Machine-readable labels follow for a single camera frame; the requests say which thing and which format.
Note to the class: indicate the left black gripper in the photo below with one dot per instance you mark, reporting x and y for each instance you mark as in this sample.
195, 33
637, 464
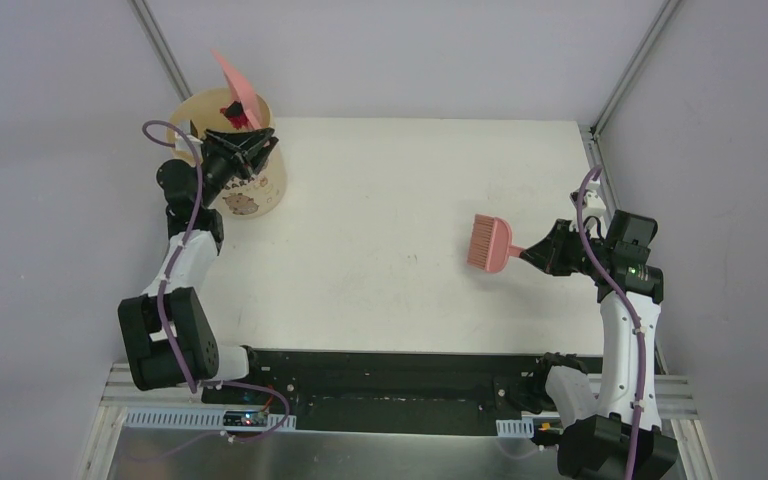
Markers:
230, 152

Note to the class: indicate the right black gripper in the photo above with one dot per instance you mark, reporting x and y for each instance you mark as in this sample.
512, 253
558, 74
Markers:
542, 253

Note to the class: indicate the pink hand brush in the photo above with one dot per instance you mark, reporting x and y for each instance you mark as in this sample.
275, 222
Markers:
491, 244

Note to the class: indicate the pink plastic dustpan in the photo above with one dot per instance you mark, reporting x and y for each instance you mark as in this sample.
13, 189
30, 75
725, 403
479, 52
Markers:
241, 90

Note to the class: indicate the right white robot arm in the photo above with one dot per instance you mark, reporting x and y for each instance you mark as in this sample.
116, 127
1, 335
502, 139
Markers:
616, 433

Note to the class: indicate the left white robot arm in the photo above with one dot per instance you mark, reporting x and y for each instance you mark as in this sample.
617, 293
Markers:
166, 333

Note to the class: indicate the red paper scrap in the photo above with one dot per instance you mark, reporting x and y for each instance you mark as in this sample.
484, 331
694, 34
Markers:
238, 119

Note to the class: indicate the beige paper bucket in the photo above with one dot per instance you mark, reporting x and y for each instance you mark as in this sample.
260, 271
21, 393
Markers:
239, 199

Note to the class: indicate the black paper scrap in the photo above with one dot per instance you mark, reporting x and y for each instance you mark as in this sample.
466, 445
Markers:
235, 109

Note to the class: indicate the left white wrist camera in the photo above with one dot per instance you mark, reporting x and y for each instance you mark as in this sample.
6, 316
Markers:
187, 147

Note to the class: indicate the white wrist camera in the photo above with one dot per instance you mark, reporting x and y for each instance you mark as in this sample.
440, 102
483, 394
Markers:
187, 147
593, 208

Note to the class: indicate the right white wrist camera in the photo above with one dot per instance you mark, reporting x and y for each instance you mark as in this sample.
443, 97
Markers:
593, 208

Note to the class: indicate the left aluminium frame post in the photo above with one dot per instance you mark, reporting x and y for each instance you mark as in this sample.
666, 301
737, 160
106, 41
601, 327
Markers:
153, 31

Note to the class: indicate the aluminium frame post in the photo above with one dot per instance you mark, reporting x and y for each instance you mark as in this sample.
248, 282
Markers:
635, 66
153, 31

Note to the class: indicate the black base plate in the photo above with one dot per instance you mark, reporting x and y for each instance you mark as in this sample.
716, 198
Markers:
472, 417

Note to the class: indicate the aluminium front rail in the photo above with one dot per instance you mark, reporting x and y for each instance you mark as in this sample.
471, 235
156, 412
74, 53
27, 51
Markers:
672, 393

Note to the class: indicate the right aluminium frame post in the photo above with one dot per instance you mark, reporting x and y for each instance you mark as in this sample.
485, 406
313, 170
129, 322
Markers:
635, 66

